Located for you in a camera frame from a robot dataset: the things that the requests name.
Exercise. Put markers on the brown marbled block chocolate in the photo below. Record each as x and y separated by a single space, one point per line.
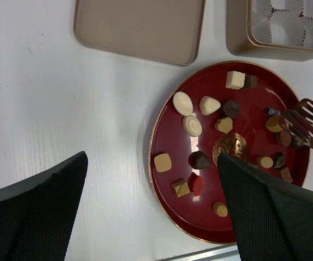
284 174

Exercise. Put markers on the striped black white chocolate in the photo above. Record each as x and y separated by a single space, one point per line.
272 112

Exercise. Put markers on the gold square tin box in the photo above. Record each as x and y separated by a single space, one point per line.
281 30

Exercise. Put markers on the tan fluted round chocolate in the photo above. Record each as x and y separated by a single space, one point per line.
265 162

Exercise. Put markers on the white cube chocolate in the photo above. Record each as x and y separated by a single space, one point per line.
235 80

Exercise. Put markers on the dark small chocolate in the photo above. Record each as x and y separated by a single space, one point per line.
279 160

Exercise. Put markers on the red round tray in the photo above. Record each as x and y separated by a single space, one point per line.
248 140

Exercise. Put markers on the white swirl oval chocolate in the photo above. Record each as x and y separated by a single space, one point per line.
192 126

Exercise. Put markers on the white triangular chocolate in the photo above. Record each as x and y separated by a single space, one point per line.
209 105

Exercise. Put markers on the dark fluted round chocolate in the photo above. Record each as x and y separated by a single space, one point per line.
231 109

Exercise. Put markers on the brown oval chocolate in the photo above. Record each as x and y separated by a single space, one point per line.
283 138

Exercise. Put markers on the ridged gold round chocolate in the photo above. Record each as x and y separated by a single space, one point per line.
272 124

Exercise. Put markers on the metal serving tongs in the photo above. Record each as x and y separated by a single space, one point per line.
299 122

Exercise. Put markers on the tan square chocolate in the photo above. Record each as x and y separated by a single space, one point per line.
162 162

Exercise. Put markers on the red lips chocolate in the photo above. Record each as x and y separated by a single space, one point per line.
196 184

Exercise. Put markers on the gold leaf square chocolate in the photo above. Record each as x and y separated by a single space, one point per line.
181 188

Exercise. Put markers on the gold swirl round chocolate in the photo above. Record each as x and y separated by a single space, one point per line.
220 209

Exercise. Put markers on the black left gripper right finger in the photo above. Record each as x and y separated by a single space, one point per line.
271 219

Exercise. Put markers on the gold square tin lid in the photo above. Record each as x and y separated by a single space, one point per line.
167 31

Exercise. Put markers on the dark faceted chocolate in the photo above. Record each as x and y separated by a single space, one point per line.
296 142

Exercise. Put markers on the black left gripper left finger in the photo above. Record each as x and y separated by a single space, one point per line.
37 214

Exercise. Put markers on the aluminium front rail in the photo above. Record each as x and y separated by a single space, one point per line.
225 252

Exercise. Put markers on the dark strawberry chocolate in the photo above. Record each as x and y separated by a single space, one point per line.
199 160

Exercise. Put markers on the tan shell chocolate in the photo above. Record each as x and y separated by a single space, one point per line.
224 125

